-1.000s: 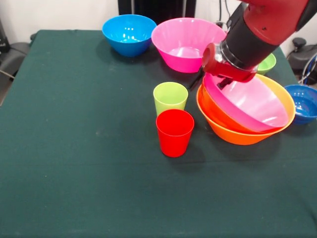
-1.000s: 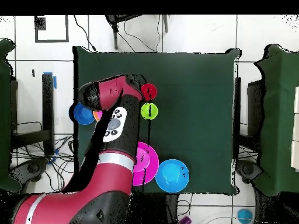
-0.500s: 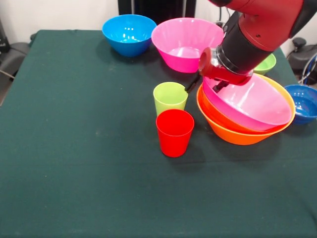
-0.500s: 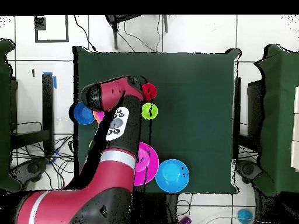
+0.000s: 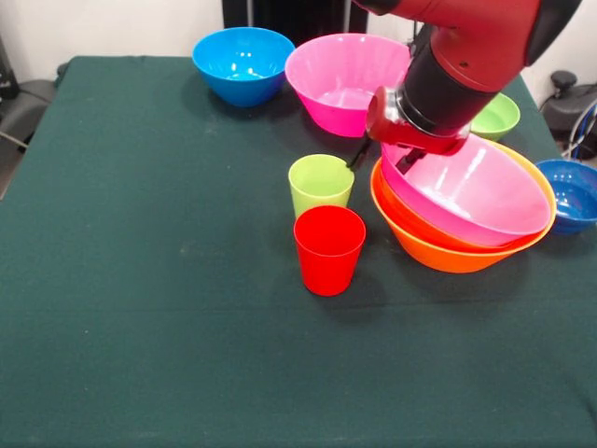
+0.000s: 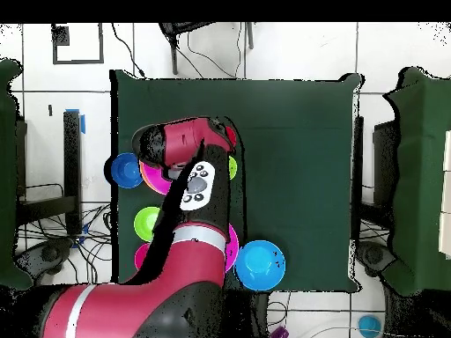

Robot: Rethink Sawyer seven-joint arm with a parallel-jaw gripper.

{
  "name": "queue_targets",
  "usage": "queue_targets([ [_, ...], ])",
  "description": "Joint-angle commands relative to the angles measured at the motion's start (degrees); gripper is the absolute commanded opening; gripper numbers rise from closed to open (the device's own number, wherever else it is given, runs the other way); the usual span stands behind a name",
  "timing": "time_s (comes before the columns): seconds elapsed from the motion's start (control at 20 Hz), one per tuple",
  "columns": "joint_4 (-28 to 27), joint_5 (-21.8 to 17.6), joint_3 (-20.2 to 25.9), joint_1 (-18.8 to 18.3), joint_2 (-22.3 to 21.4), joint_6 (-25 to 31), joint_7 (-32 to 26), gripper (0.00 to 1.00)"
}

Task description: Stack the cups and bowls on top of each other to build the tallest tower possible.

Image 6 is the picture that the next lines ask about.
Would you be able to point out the blue disc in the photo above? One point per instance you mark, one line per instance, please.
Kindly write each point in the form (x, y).
(369, 325)

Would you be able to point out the green cup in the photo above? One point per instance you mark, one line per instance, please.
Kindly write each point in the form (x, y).
(232, 167)

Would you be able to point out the black square frame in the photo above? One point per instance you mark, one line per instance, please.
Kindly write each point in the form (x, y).
(60, 35)

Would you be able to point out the small green bowl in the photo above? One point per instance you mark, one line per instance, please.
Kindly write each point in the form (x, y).
(144, 223)

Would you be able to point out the large pink bowl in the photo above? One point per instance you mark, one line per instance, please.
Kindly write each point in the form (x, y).
(155, 179)
(232, 246)

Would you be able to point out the blue tape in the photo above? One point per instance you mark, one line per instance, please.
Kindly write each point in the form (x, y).
(82, 125)

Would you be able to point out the small dark blue bowl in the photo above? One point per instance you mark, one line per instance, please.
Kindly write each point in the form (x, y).
(125, 170)

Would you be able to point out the white boxes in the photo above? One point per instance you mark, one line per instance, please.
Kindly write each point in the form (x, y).
(446, 193)

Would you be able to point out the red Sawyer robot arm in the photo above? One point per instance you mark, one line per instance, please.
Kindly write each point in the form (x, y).
(158, 299)

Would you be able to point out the small black marker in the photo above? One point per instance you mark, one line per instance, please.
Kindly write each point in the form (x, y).
(50, 110)

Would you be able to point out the light blue bowl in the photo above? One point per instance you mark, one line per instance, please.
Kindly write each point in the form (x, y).
(260, 265)

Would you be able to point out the black bench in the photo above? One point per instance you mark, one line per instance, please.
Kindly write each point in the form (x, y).
(72, 158)

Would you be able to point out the grey office chair base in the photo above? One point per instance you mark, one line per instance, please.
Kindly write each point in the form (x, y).
(375, 257)
(49, 253)

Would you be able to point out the dark green tablecloth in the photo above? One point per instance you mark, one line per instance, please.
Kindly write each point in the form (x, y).
(299, 176)

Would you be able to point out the green-covered side table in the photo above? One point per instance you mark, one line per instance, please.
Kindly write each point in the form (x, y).
(7, 176)
(422, 176)

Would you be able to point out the small crimson bowl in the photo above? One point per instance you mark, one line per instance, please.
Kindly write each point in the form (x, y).
(141, 255)

